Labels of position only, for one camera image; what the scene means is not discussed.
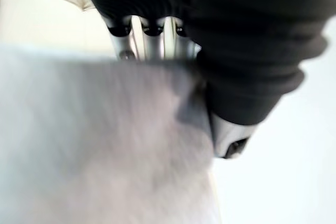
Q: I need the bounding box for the light grey fuzzy cushion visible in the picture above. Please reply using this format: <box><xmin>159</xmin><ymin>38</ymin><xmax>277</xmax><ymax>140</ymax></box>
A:
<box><xmin>0</xmin><ymin>44</ymin><xmax>223</xmax><ymax>224</ymax></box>

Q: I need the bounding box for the cream tufted sofa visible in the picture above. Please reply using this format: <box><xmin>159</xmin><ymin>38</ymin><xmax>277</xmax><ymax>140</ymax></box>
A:
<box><xmin>0</xmin><ymin>0</ymin><xmax>118</xmax><ymax>58</ymax></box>

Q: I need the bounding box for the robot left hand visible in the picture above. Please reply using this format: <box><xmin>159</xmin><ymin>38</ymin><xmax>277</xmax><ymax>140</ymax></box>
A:
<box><xmin>72</xmin><ymin>0</ymin><xmax>329</xmax><ymax>159</ymax></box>

